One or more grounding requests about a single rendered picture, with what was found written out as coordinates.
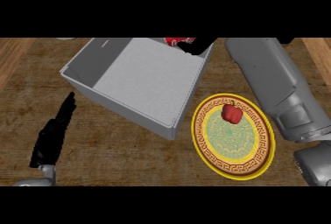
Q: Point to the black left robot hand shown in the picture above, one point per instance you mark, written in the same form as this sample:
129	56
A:
52	137

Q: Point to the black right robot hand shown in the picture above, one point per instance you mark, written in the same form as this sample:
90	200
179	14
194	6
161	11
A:
195	46

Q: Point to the red can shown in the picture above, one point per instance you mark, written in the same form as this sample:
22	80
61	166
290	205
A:
176	41

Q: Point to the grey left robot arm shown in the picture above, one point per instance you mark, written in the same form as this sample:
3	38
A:
45	178

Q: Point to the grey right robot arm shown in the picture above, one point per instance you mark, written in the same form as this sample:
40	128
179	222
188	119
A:
280	96

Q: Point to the grey open box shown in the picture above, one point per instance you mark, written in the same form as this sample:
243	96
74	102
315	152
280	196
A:
147	81

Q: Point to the yellow rimmed patterned plate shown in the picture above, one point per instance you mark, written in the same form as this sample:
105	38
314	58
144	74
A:
232	137

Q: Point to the red bell pepper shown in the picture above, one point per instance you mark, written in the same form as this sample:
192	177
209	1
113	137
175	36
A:
232	113

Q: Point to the pale grey object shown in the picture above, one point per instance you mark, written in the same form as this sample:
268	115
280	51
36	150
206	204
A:
65	38

